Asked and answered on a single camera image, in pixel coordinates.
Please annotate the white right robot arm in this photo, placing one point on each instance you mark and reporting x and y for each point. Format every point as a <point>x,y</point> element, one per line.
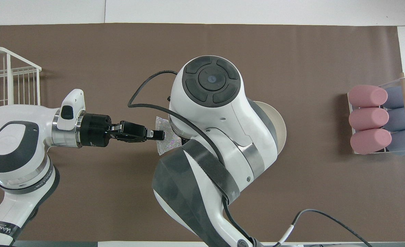
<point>223,137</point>

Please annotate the cream round plate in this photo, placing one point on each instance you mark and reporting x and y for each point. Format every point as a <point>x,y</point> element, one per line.
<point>279,127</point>

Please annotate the blue plastic cup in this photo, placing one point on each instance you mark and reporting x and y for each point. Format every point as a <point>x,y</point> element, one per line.
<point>398,120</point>
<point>396,97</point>
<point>400,142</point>

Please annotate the clear plastic bag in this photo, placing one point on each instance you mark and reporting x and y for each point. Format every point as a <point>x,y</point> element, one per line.
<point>168,145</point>

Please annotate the brown table mat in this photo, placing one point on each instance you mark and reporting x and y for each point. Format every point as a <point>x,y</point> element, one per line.
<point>85,192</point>

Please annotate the pink plastic cup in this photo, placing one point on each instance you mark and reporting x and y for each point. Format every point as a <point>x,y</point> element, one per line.
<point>370,141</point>
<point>369,119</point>
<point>367,96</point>

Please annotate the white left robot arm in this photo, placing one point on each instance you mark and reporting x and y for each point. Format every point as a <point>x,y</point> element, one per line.
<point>13,144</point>

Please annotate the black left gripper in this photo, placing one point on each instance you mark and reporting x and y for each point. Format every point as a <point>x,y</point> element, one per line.
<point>94,130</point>

